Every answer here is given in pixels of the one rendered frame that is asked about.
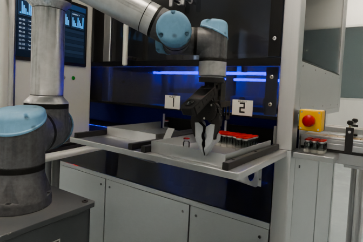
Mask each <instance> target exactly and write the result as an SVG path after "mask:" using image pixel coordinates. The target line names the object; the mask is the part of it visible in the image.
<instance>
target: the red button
mask: <svg viewBox="0 0 363 242"><path fill-rule="evenodd" d="M302 123H303V125H304V126H306V127H311V126H313V125H314V124H315V118H314V117H313V116H312V115H306V116H304V117H303V118H302Z"/></svg>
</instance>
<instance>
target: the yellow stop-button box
mask: <svg viewBox="0 0 363 242"><path fill-rule="evenodd" d="M306 115H312V116H313V117H314V118H315V124H314V125H313V126H311V127H306V126H304V125H303V123H302V119H303V117H304V116H306ZM325 120H326V110H315V109H301V110H300V115H299V130H304V131H313V132H321V131H324V130H325Z"/></svg>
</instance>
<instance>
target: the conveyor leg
mask: <svg viewBox="0 0 363 242"><path fill-rule="evenodd" d="M344 167H348V168H351V180H350V187H349V201H348V215H347V228H346V241H345V242H361V238H362V226H363V167H357V166H351V165H344Z"/></svg>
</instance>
